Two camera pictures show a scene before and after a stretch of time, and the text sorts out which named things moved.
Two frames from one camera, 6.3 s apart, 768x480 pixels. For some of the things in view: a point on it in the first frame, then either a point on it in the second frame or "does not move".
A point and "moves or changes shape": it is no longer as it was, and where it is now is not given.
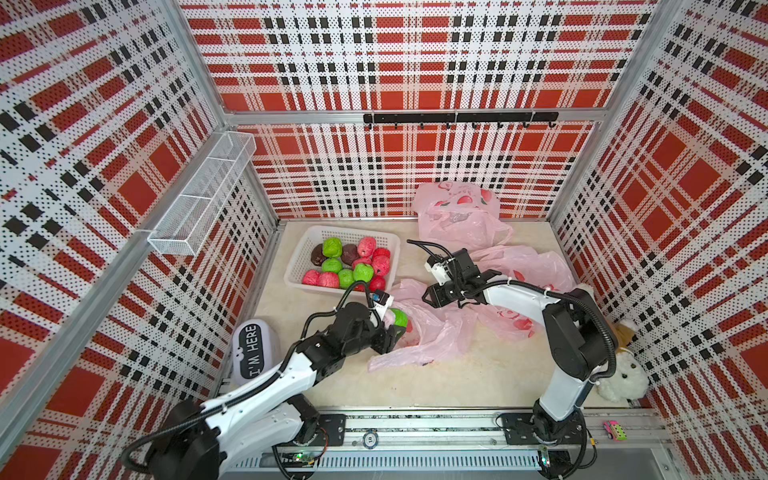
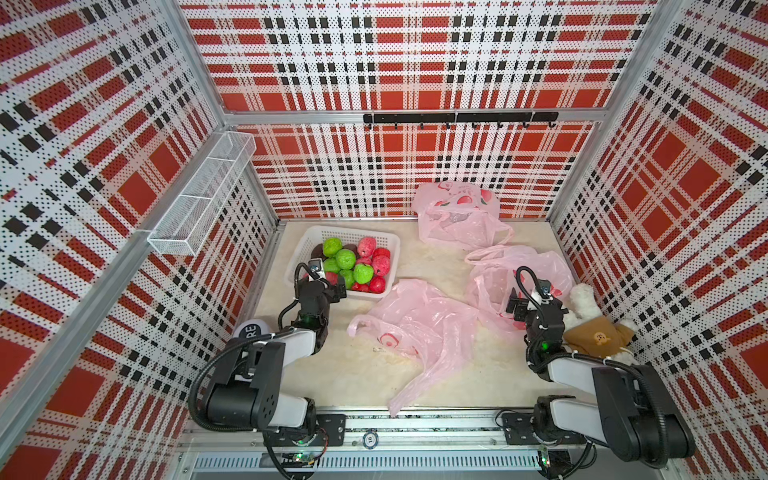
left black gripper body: [379, 340] -> [331, 296]
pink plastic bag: [459, 215] does not move
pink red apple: [381, 265] does not move
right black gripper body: [445, 294] -> [521, 314]
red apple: [381, 253] does not move
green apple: [363, 272] does not move
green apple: [332, 265] does not move
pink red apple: [366, 246] does not move
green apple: [400, 318] -> [345, 258]
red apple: [377, 283] does not move
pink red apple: [328, 279] does not move
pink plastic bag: [434, 334] moves or changes shape
